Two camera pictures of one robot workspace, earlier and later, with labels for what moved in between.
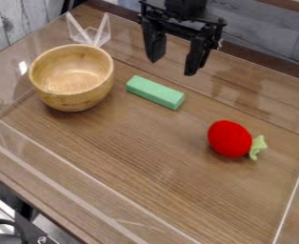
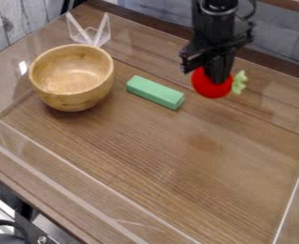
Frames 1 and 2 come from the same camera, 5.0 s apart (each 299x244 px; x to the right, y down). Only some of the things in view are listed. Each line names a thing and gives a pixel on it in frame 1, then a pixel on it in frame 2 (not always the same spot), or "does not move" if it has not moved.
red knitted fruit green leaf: (230, 141) -> (233, 83)
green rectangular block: (154, 91) does not move
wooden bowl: (71, 75) does not move
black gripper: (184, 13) -> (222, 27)
